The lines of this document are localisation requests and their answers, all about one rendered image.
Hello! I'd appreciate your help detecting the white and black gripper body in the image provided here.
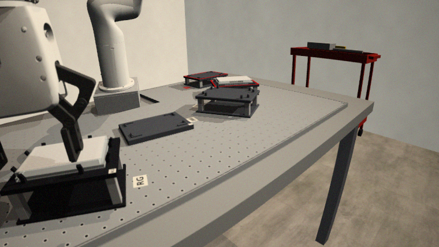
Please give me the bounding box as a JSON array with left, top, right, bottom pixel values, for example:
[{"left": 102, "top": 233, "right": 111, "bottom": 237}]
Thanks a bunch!
[{"left": 0, "top": 1, "right": 63, "bottom": 119}]

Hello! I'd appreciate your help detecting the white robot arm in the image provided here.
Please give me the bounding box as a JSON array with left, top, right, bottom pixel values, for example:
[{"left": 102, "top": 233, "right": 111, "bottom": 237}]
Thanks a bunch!
[{"left": 87, "top": 0, "right": 143, "bottom": 92}]

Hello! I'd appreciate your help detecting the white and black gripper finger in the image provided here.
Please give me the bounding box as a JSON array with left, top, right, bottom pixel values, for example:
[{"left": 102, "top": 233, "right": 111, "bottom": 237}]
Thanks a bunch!
[
  {"left": 0, "top": 142, "right": 8, "bottom": 170},
  {"left": 48, "top": 63, "right": 96, "bottom": 163}
]

